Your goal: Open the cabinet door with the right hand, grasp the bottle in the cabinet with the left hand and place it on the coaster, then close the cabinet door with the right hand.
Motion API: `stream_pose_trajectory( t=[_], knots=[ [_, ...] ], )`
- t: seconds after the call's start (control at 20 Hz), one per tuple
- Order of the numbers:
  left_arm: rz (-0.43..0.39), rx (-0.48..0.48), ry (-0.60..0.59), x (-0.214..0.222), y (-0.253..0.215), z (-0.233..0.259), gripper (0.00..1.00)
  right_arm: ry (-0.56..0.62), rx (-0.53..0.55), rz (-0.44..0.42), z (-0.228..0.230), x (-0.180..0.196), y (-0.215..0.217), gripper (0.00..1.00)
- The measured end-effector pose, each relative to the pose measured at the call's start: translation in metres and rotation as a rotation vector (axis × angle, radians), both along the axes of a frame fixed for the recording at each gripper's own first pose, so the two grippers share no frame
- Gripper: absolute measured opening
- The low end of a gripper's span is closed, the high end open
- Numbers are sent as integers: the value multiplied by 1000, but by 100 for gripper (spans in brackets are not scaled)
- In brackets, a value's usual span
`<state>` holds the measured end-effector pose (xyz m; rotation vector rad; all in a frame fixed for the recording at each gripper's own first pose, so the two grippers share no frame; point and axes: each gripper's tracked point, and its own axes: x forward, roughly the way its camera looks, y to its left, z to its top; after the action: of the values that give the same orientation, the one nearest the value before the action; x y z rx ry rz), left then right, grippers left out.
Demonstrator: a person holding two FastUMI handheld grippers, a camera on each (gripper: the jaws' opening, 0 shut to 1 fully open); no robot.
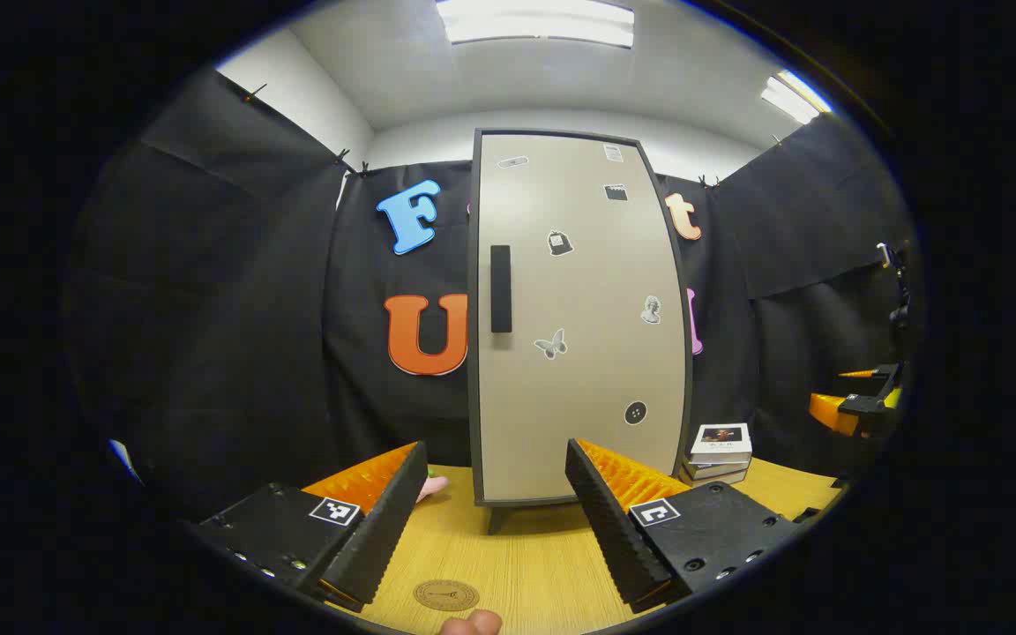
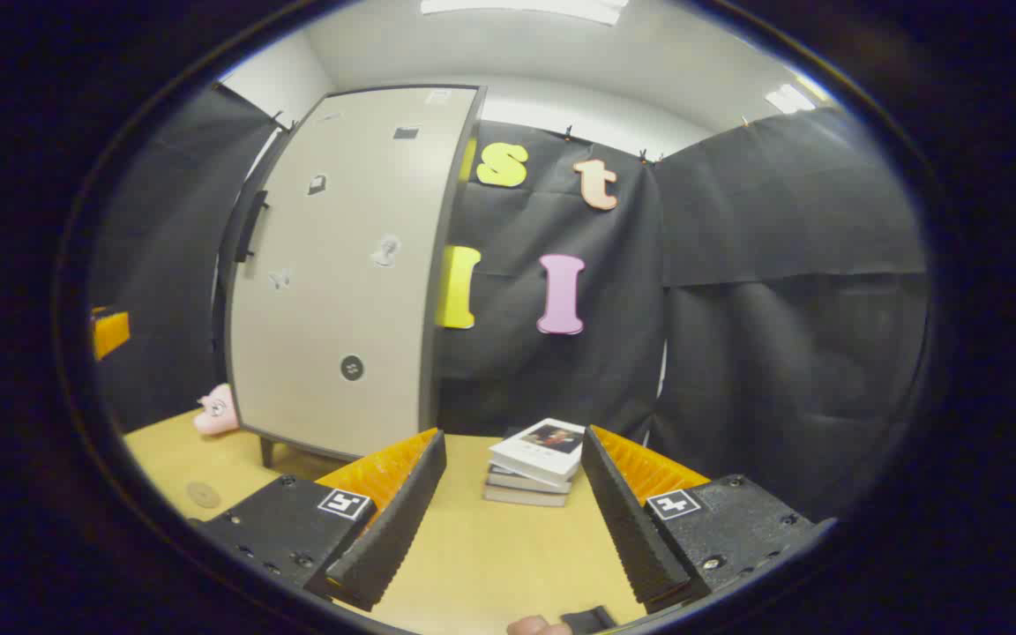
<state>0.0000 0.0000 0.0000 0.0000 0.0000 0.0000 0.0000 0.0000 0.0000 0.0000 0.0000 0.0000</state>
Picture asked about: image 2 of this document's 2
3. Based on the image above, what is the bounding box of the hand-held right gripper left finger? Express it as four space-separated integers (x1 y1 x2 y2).
199 428 447 612

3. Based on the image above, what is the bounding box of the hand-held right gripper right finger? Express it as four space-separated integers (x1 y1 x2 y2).
580 425 835 614

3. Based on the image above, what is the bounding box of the grey cabinet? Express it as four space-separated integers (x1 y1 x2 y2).
213 84 489 468

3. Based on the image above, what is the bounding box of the black door handle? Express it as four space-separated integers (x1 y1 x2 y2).
235 190 270 264

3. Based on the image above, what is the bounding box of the beige cabinet door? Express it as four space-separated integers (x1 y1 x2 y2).
226 86 482 461

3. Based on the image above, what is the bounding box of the thick grey book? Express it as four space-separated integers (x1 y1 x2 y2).
483 483 569 508

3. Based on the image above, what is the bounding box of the white book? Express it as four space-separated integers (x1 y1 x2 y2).
489 418 586 486

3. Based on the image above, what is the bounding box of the thin grey book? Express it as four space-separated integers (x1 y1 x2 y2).
488 465 572 495

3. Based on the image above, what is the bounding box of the pink plush toy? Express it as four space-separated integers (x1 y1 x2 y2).
193 383 240 436

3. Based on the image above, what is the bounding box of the black backdrop cloth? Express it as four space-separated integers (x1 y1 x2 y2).
89 84 930 521

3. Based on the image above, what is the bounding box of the small ceiling light panel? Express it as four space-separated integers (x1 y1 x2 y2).
764 84 818 116

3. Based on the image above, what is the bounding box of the large ceiling light panel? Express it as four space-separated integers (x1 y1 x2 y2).
420 0 628 26

